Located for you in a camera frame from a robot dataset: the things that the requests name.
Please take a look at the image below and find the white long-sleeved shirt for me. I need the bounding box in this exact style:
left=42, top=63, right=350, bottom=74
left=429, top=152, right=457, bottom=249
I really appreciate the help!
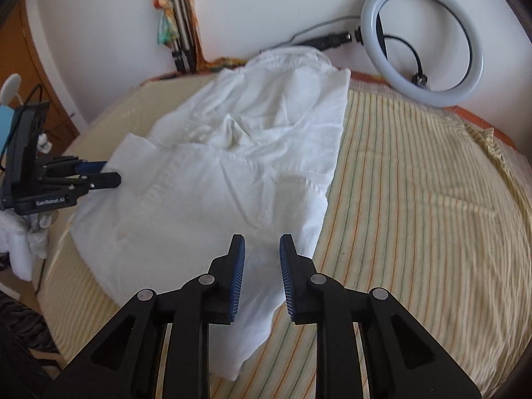
left=70, top=47, right=350, bottom=380

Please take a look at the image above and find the left gloved hand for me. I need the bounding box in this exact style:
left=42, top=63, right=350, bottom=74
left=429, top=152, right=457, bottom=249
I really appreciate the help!
left=1, top=210, right=58, bottom=282

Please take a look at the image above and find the white desk lamp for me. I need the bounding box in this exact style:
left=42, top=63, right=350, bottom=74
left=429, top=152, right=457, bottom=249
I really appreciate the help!
left=0, top=73, right=22, bottom=105

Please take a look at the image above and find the yellow striped garment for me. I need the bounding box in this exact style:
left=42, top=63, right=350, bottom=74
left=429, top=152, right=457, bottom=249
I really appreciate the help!
left=38, top=77, right=531, bottom=398

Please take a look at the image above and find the grey folded tripod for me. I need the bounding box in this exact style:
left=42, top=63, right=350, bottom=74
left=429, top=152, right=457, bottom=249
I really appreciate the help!
left=170, top=0, right=197, bottom=74

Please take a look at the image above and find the colourful orange scarf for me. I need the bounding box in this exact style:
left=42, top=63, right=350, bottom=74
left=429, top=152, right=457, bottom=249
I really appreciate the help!
left=152, top=0, right=246, bottom=76

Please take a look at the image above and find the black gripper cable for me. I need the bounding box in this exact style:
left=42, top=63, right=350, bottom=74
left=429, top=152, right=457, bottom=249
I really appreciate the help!
left=0, top=82, right=46, bottom=171

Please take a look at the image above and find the black ring light cable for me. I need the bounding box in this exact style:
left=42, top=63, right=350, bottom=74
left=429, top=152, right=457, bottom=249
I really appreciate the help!
left=259, top=15, right=431, bottom=87

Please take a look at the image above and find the white ring light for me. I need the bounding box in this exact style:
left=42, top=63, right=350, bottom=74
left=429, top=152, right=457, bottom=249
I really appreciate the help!
left=360, top=0, right=484, bottom=108

